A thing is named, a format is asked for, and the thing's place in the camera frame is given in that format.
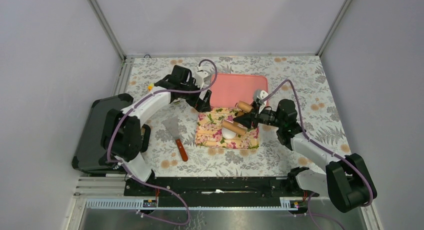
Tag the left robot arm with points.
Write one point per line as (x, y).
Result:
(166, 90)

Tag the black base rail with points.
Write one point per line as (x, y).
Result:
(213, 193)

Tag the floral cutting board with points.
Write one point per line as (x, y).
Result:
(210, 132)

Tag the metal scraper red handle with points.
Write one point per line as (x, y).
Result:
(172, 125)

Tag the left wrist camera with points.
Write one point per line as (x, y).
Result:
(201, 76)

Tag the black case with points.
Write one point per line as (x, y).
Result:
(96, 132)

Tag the white dough ball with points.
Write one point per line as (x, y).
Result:
(228, 134)

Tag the orange green toy block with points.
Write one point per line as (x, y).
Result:
(150, 87)

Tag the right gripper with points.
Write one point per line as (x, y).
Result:
(247, 119)

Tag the pink plastic tray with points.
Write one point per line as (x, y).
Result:
(229, 89)

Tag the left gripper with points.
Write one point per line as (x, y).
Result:
(203, 105)

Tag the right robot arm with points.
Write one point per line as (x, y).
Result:
(345, 180)

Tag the wooden double-ended roller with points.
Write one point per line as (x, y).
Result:
(235, 127)

